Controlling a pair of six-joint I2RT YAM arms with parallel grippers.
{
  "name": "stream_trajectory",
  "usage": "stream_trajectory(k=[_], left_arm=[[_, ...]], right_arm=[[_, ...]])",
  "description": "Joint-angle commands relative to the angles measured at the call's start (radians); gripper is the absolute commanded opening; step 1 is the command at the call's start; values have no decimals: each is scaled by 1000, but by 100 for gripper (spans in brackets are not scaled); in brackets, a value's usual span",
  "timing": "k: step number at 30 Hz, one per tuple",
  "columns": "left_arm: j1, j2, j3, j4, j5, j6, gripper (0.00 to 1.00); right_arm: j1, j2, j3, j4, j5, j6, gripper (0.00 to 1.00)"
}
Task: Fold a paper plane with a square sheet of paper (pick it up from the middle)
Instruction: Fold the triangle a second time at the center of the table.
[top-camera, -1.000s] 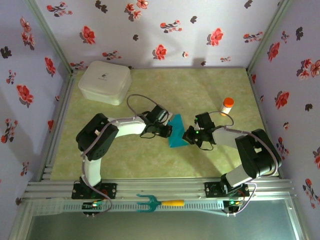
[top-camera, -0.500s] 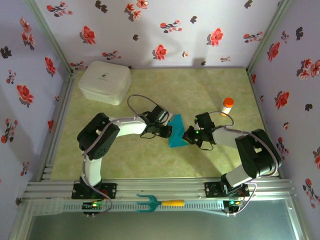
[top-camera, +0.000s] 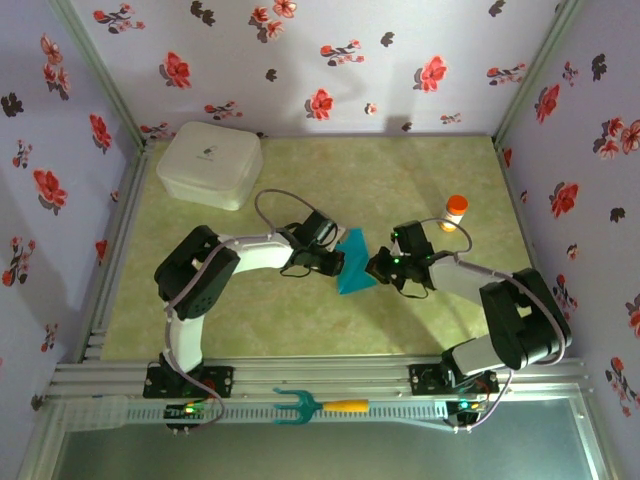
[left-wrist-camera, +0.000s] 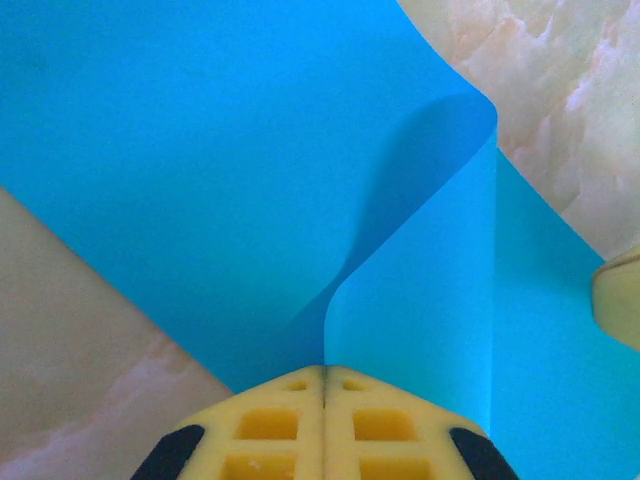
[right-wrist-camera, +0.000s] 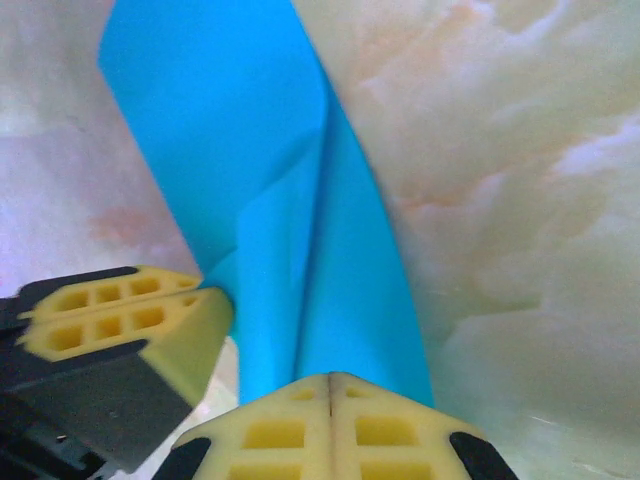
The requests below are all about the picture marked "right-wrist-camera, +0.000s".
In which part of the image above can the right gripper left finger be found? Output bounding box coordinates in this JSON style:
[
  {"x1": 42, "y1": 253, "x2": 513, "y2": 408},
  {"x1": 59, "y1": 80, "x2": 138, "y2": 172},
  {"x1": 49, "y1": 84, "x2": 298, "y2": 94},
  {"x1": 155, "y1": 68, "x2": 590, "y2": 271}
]
[{"x1": 157, "y1": 372, "x2": 333, "y2": 480}]

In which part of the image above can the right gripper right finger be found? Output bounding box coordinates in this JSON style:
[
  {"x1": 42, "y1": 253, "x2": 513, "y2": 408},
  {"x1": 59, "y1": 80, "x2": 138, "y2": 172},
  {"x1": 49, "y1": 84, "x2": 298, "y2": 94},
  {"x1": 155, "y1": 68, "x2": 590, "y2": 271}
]
[{"x1": 329, "y1": 370, "x2": 521, "y2": 480}]

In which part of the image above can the blue square paper sheet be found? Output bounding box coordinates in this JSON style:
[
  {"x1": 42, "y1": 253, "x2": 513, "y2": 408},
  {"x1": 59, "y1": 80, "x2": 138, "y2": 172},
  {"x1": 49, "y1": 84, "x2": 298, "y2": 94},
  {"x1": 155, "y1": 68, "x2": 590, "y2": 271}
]
[{"x1": 96, "y1": 0, "x2": 435, "y2": 407}]

